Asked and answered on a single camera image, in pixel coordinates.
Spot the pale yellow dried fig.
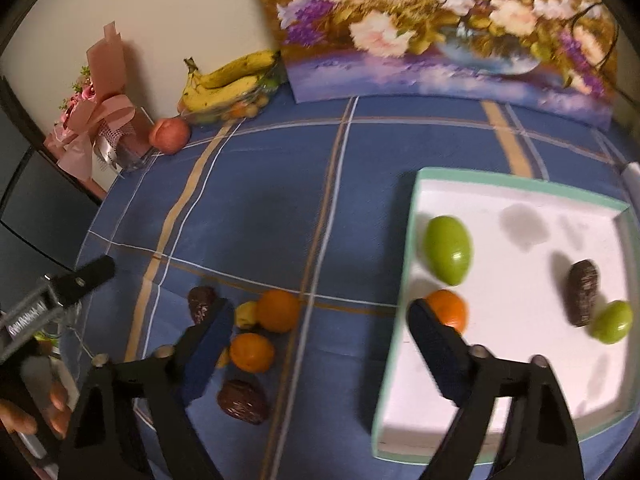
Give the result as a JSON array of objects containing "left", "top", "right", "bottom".
[{"left": 235, "top": 301, "right": 260, "bottom": 331}]

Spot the green rimmed white box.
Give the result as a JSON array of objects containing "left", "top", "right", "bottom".
[{"left": 370, "top": 166, "right": 633, "bottom": 466}]

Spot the red apple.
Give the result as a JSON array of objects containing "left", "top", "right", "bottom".
[{"left": 157, "top": 117, "right": 192, "bottom": 155}]

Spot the orange mandarin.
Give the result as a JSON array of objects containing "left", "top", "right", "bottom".
[
  {"left": 229, "top": 332, "right": 276, "bottom": 373},
  {"left": 425, "top": 289, "right": 469, "bottom": 335},
  {"left": 256, "top": 289, "right": 302, "bottom": 334}
]

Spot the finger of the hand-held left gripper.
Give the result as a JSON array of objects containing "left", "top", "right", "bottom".
[{"left": 50, "top": 255, "right": 117, "bottom": 307}]

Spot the yellow banana bunch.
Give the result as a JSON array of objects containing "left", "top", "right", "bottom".
[{"left": 181, "top": 50, "right": 282, "bottom": 113}]

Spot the black cable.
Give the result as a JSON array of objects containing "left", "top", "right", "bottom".
[{"left": 565, "top": 0, "right": 640, "bottom": 111}]

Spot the brown wrinkled date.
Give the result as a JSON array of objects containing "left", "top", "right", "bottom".
[
  {"left": 567, "top": 259, "right": 600, "bottom": 328},
  {"left": 187, "top": 286, "right": 219, "bottom": 325},
  {"left": 216, "top": 379, "right": 271, "bottom": 426}
]

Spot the small green jujube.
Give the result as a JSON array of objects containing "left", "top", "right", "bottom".
[{"left": 591, "top": 300, "right": 635, "bottom": 345}]

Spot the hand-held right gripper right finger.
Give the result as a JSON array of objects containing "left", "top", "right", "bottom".
[{"left": 407, "top": 297, "right": 586, "bottom": 480}]

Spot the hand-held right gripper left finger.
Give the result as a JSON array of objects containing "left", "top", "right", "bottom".
[{"left": 59, "top": 297, "right": 236, "bottom": 480}]

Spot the large green jujube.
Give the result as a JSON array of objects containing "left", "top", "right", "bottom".
[{"left": 422, "top": 215, "right": 474, "bottom": 285}]

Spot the glass vase with silver ribbon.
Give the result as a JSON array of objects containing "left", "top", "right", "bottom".
[{"left": 92, "top": 107, "right": 156, "bottom": 173}]

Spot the person's left hand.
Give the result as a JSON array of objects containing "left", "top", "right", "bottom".
[{"left": 0, "top": 382, "right": 74, "bottom": 439}]

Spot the blue plaid tablecloth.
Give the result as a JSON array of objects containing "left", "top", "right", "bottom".
[{"left": 75, "top": 92, "right": 640, "bottom": 480}]

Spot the flower painting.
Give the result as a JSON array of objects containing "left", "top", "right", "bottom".
[{"left": 247, "top": 0, "right": 618, "bottom": 131}]

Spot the glass fruit bowl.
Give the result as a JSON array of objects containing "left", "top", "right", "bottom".
[{"left": 180, "top": 72, "right": 288, "bottom": 126}]

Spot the pink wrapped flower bouquet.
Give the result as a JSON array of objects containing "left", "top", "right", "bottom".
[{"left": 42, "top": 21, "right": 138, "bottom": 181}]

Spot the dark cabinet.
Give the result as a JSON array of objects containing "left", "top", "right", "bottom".
[{"left": 0, "top": 75, "right": 108, "bottom": 286}]

